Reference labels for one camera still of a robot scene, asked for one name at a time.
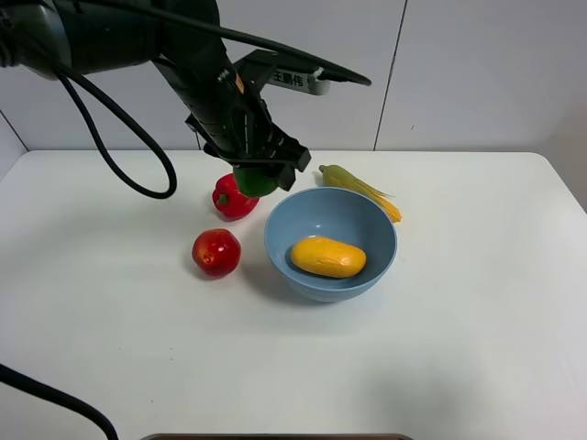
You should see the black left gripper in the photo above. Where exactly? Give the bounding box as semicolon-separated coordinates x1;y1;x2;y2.
153;44;309;191

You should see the green lime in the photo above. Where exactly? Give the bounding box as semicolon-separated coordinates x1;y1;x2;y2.
232;168;278;198

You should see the yellow mango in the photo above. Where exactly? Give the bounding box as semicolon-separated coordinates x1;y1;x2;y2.
290;236;367;279

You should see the red apple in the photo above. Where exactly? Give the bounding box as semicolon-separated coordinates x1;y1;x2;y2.
192;228;241;278

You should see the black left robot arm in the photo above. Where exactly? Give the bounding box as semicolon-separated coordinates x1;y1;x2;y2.
1;1;309;176

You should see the blue plastic bowl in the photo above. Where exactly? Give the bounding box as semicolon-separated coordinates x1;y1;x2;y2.
264;187;397;303

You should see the corn cob with husk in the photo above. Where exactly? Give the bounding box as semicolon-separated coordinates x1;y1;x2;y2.
318;165;403;223

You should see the red bell pepper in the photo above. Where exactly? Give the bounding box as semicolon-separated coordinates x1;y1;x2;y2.
212;173;260;221

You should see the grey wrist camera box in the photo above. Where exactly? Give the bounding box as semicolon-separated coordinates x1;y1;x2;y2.
236;49;332;97

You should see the thin black camera cable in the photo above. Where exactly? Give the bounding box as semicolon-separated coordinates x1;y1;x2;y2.
68;0;372;88

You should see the black thick cable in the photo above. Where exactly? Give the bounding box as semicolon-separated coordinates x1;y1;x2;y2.
53;68;179;200

